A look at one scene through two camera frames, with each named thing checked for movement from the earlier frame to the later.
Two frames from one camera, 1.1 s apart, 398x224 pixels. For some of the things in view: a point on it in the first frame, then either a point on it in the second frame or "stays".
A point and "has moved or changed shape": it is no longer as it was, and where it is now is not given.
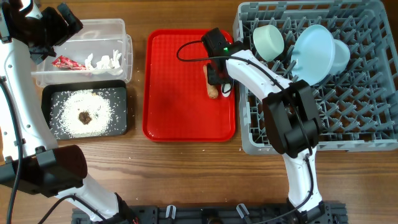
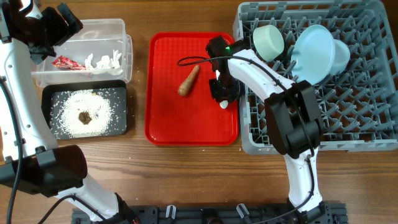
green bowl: x=268 y=42 stays
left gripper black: x=63 y=32 stays
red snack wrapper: x=63 y=61 stays
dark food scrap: x=84 y=117 stays
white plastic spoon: x=227 y=87 has moved or changed shape
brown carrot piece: x=212 y=91 to x=186 y=85
